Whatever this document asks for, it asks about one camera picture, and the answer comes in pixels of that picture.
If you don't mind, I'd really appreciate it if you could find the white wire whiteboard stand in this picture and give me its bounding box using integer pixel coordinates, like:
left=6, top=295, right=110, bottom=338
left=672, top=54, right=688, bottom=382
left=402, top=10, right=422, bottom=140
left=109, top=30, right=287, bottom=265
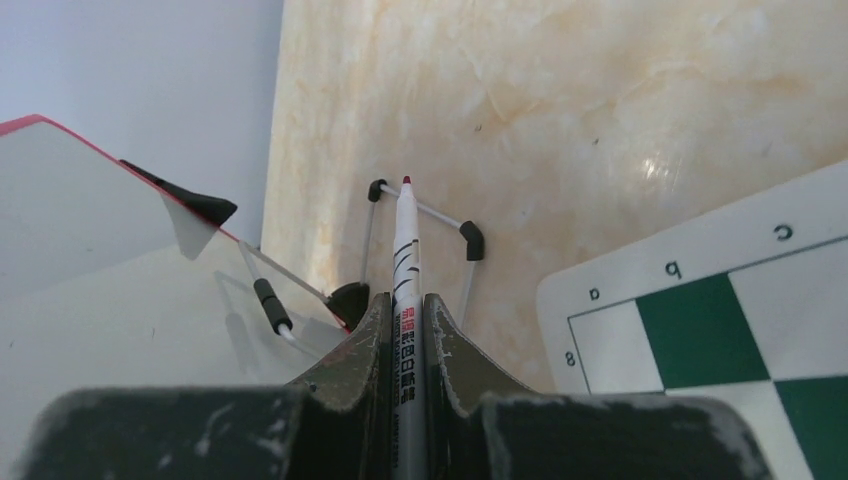
left=238, top=178, right=486, bottom=359

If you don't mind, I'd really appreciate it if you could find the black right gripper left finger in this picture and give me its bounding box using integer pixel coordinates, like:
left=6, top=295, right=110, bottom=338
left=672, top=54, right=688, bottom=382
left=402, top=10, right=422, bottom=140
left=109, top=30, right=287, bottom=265
left=14, top=293, right=392, bottom=479

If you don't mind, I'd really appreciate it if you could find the pink framed whiteboard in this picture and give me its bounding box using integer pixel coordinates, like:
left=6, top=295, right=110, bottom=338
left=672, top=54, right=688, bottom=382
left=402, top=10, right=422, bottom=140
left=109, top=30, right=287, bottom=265
left=1, top=115, right=345, bottom=471

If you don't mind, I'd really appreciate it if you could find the purple cap whiteboard marker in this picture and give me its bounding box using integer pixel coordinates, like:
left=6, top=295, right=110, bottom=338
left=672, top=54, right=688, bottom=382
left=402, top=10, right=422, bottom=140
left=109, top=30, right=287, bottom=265
left=392, top=176, right=428, bottom=479

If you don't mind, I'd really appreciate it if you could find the green white chessboard mat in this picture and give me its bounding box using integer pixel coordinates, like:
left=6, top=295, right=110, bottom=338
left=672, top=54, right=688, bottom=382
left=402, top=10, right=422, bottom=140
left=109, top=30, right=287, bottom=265
left=536, top=162, right=847, bottom=479

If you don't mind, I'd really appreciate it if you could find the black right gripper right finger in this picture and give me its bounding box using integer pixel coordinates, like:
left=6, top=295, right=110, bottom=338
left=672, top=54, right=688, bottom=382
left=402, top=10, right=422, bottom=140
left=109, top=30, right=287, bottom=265
left=423, top=294, right=773, bottom=479

